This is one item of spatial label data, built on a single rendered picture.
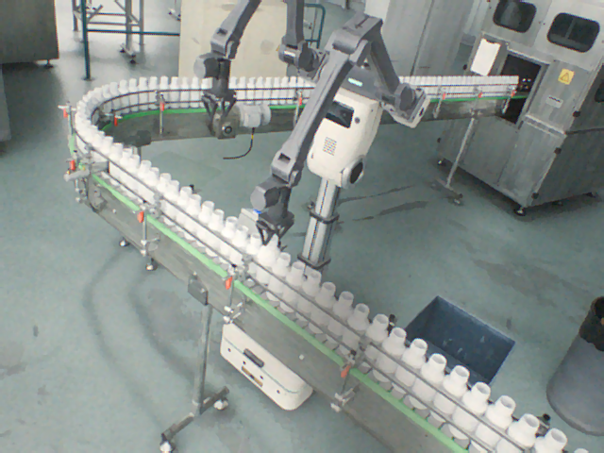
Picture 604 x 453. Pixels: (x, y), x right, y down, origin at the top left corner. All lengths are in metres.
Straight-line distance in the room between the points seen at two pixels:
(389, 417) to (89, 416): 1.49
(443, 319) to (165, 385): 1.39
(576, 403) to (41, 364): 2.72
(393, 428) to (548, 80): 3.83
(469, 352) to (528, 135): 3.23
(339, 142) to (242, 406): 1.36
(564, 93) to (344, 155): 3.08
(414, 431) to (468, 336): 0.59
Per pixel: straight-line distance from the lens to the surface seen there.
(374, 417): 1.47
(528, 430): 1.29
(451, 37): 8.30
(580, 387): 2.99
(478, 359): 1.94
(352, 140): 1.89
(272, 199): 1.32
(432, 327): 1.96
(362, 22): 1.42
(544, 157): 4.84
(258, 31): 5.57
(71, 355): 2.75
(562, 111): 4.74
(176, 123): 2.88
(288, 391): 2.39
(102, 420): 2.49
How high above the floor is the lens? 2.03
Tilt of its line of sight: 32 degrees down
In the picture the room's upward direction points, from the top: 12 degrees clockwise
